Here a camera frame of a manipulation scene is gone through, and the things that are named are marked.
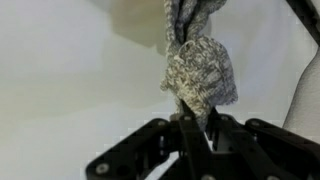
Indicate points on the grey marled knit sock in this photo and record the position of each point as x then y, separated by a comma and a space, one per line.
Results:
200, 73

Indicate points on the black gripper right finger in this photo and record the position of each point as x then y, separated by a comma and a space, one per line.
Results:
276, 150

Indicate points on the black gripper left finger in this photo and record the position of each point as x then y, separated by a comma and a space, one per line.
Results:
140, 150

